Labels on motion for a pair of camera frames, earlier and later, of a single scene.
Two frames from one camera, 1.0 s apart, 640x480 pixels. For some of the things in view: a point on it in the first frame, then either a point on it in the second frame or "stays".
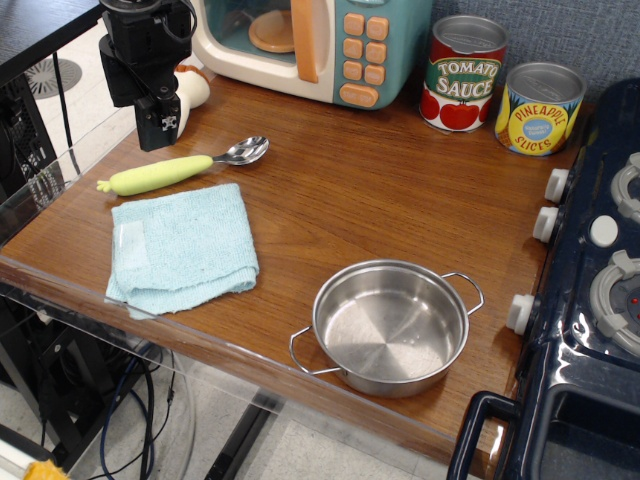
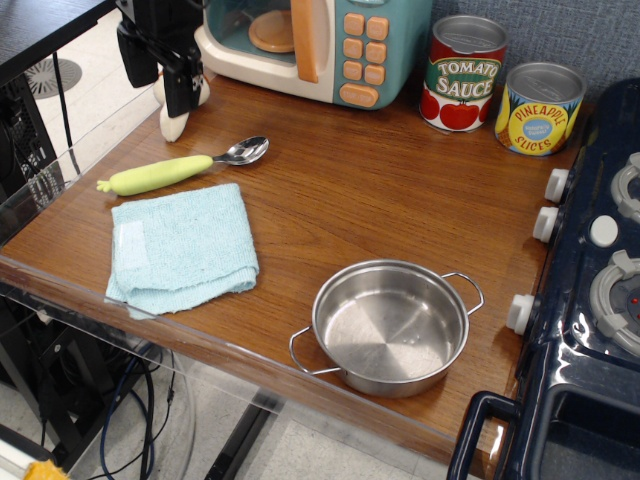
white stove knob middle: (544, 223) stays
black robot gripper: (156, 34) → (171, 27)
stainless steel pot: (393, 328) stays
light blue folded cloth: (173, 250) stays
